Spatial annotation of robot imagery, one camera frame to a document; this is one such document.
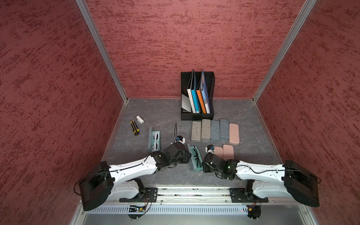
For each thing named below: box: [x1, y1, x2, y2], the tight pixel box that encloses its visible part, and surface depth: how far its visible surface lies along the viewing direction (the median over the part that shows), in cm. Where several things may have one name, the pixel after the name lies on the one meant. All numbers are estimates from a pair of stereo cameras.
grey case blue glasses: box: [219, 118, 230, 142], surface depth 100 cm
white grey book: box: [181, 69, 196, 114], surface depth 96 cm
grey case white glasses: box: [148, 126, 161, 152], surface depth 94 cm
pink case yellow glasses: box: [222, 144, 235, 162], surface depth 91 cm
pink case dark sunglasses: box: [213, 145, 224, 159], surface depth 91 cm
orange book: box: [196, 80, 207, 114], surface depth 91 cm
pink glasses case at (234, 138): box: [228, 122, 240, 145], surface depth 99 cm
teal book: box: [190, 70, 201, 114], surface depth 91 cm
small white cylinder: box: [135, 115, 145, 125], surface depth 105 cm
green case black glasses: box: [187, 143, 203, 172], surface depth 87 cm
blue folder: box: [200, 69, 211, 114], surface depth 93 cm
